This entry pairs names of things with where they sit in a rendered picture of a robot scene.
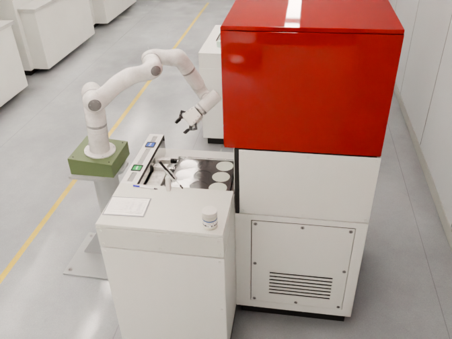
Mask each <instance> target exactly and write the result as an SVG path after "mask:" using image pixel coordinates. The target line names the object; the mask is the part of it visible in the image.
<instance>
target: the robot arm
mask: <svg viewBox="0 0 452 339"><path fill-rule="evenodd" d="M141 62H142V65H140V66H136V67H129V68H125V69H123V70H122V71H120V72H118V73H117V74H115V75H114V76H112V77H111V78H110V79H109V80H108V81H107V82H105V84H103V86H101V87H100V86H99V85H98V84H97V83H95V82H88V83H86V84H85V85H84V86H83V87H82V90H81V97H82V101H83V109H84V114H85V122H86V127H87V135H88V140H89V142H88V145H87V146H86V147H85V149H84V153H85V155H86V156H88V157H90V158H92V159H103V158H107V157H109V156H111V155H113V154H114V153H115V151H116V147H115V145H114V144H113V143H110V142H109V137H108V126H107V120H106V111H105V107H106V106H107V105H108V104H109V103H110V102H111V101H112V100H113V99H114V98H115V97H116V96H117V95H118V94H119V93H120V92H122V91H124V90H125V89H126V88H128V87H130V86H132V85H134V84H136V83H139V82H142V81H150V80H152V79H155V78H157V77H159V76H160V75H161V73H162V71H163V67H162V65H167V66H172V67H177V68H178V70H179V71H180V72H181V74H182V75H183V77H184V78H185V80H186V81H187V82H188V84H189V85H190V86H191V88H192V89H193V90H194V92H195V93H196V95H197V96H198V97H199V98H200V101H199V103H197V104H196V105H195V106H196V107H192V108H191V109H189V110H187V111H183V110H181V111H180V115H179V118H178V119H177V120H176V121H175V123H176V124H177V123H179V121H181V119H183V118H184V120H185V121H186V122H187V123H188V124H189V128H187V129H186V130H185V131H184V132H183V133H184V134H187V133H188V132H189V131H190V130H198V128H197V124H198V123H199V122H200V121H201V119H202V118H203V114H204V115H206V113H207V112H208V111H209V110H210V109H212V108H213V107H214V106H215V105H216V104H217V103H219V102H220V101H221V100H222V99H221V96H220V95H219V94H218V93H217V92H216V91H215V90H212V91H210V92H209V90H208V89H207V88H206V85H205V84H204V80H203V78H202V77H201V76H200V73H199V72H198V71H197V69H196V67H195V66H194V65H193V63H192V61H191V60H190V59H189V57H188V55H187V54H186V53H185V52H184V51H183V50H181V49H177V48H176V49H169V50H162V49H151V50H147V51H145V52H144V53H143V54H142V57H141ZM182 113H184V114H183V115H182ZM192 127H195V128H192Z"/></svg>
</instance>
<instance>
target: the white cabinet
mask: <svg viewBox="0 0 452 339"><path fill-rule="evenodd" d="M101 251H102V256H103V259H104V264H105V267H106V273H107V276H108V281H109V284H110V290H111V293H112V298H113V301H114V306H115V310H116V315H117V318H118V323H119V326H120V331H121V334H122V339H231V335H232V330H233V323H234V319H235V311H236V307H237V304H236V271H235V213H234V216H233V221H232V224H231V230H230V234H229V239H228V242H227V248H226V251H225V257H224V258H218V257H210V256H197V255H189V254H176V253H168V252H154V251H147V250H134V249H126V248H112V247H105V246H101Z"/></svg>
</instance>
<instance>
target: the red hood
mask: <svg viewBox="0 0 452 339"><path fill-rule="evenodd" d="M404 32H405V29H404V27H403V26H402V24H401V22H400V20H399V19H398V17H397V15H396V13H395V11H394V10H393V7H392V6H391V4H390V2H389V0H235V2H234V4H233V6H232V7H231V9H230V11H229V13H228V14H227V16H226V18H225V20H224V21H223V23H222V25H221V27H220V33H221V76H222V98H223V125H224V126H223V140H224V146H225V147H229V148H242V149H263V150H275V151H297V152H308V153H330V154H341V155H363V156H375V157H381V153H382V148H383V142H384V138H385V132H386V128H387V121H388V118H389V111H390V107H391V101H392V97H393V90H394V86H395V82H396V76H397V72H398V65H399V61H400V55H401V51H402V44H403V41H404Z"/></svg>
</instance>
